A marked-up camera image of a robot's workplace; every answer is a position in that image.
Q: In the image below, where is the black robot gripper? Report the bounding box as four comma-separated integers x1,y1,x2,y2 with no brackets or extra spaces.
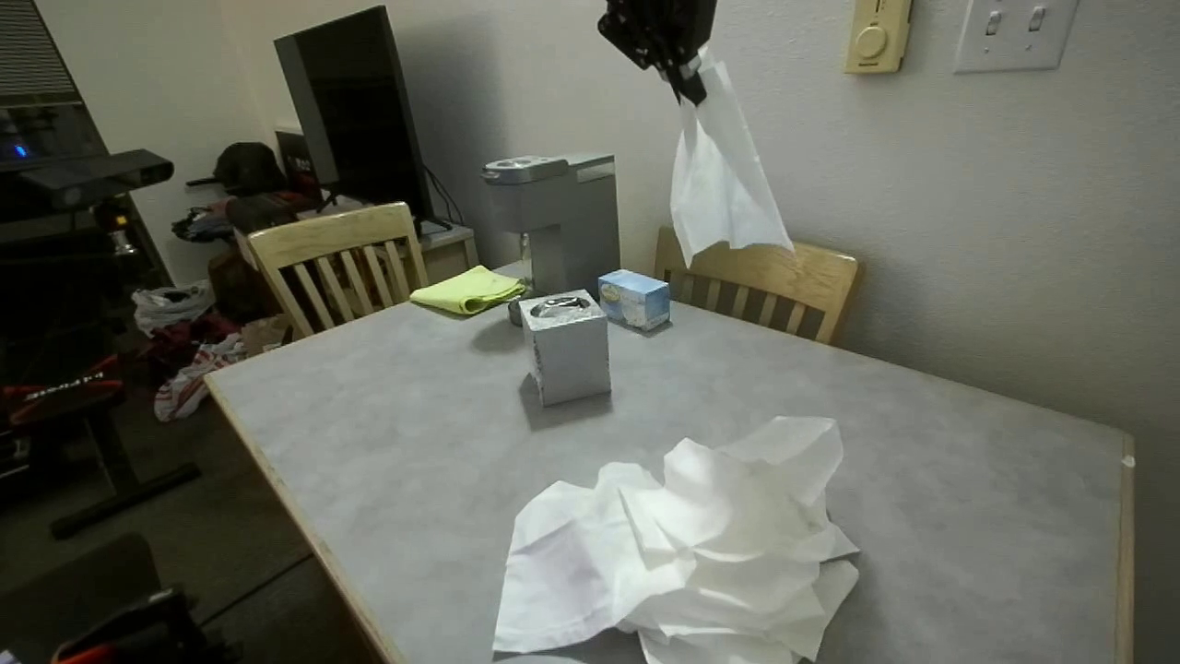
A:
594,0,725,107

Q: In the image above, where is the white tissue sheet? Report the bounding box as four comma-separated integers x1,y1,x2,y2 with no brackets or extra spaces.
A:
667,53,796,271

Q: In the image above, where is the small blue box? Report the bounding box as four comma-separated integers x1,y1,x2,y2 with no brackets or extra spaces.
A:
594,267,674,336

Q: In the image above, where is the white cube tissue box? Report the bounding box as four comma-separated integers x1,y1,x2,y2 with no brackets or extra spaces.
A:
517,288,615,413

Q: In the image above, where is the pile of white tissues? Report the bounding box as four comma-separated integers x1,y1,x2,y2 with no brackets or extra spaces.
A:
491,413,865,664

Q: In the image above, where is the pile of clothes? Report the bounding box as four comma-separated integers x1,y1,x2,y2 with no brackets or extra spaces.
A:
147,310,294,424

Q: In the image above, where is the wooden slat-back chair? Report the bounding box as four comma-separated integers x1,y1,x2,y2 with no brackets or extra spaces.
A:
653,224,865,346
244,198,431,342

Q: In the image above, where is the yellow-green folded cloth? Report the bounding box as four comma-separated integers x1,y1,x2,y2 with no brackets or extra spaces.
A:
405,263,527,322

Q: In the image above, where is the black flat screen monitor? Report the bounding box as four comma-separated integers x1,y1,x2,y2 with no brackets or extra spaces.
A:
271,0,438,224

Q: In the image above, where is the black sensor bar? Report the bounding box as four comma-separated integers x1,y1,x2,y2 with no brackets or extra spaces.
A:
19,144,176,209

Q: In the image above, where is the black equipment stand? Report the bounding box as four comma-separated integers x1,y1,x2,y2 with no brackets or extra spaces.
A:
0,96,202,537

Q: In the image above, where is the black and red bag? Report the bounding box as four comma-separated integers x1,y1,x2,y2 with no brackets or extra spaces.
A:
47,587,223,664

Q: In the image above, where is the white double light switch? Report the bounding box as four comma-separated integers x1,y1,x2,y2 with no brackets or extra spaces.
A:
952,0,1083,79

